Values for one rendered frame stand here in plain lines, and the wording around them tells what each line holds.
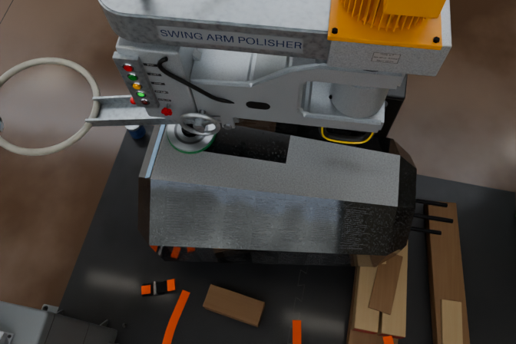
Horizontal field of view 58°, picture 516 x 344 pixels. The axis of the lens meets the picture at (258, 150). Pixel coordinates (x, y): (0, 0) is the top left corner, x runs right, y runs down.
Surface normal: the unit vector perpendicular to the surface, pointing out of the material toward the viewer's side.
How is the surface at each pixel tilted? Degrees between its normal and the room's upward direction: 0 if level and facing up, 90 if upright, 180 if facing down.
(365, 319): 0
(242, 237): 45
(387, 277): 0
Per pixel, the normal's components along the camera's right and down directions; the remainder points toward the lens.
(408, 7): -0.14, 0.90
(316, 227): -0.11, 0.33
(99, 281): -0.04, -0.44
